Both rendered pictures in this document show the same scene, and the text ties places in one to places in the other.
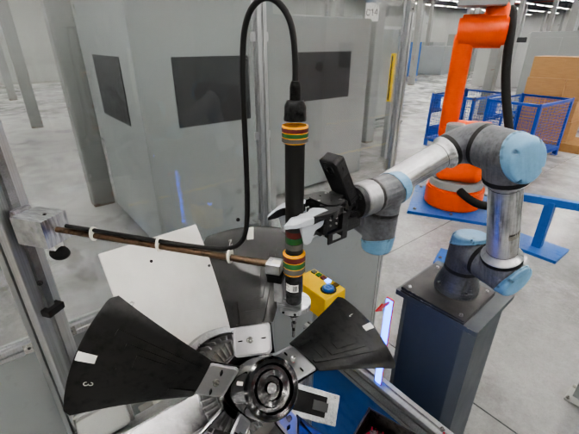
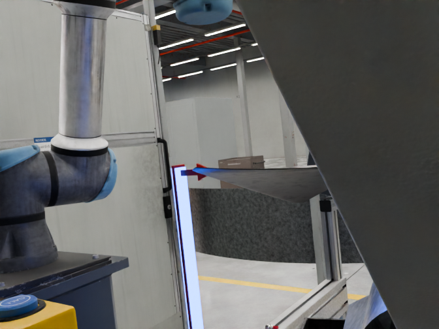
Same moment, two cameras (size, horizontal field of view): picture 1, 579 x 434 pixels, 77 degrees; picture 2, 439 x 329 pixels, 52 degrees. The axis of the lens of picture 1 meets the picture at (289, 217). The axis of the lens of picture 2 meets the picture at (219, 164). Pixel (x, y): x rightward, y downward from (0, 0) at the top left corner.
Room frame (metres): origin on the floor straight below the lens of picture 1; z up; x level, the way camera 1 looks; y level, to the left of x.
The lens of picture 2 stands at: (0.92, 0.35, 1.22)
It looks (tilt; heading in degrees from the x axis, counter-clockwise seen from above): 3 degrees down; 255
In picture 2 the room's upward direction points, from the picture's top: 6 degrees counter-clockwise
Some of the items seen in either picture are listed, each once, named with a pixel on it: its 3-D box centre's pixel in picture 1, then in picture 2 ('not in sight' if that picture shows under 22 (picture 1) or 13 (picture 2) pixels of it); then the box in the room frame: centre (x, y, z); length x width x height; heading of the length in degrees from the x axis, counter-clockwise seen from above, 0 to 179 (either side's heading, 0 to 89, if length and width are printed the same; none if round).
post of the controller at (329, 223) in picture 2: not in sight; (330, 238); (0.41, -0.62, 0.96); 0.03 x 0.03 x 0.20; 39
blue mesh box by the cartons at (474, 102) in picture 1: (464, 119); not in sight; (7.18, -3.38, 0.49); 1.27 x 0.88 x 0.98; 129
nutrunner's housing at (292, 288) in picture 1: (294, 214); not in sight; (0.60, -0.01, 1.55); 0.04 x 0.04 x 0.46
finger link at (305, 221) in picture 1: (306, 230); not in sight; (0.58, -0.03, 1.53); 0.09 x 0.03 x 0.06; 139
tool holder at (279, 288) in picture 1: (289, 284); not in sight; (0.60, 0.00, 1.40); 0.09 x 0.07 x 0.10; 74
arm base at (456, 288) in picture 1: (458, 275); (16, 239); (1.10, -0.61, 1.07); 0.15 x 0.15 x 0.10
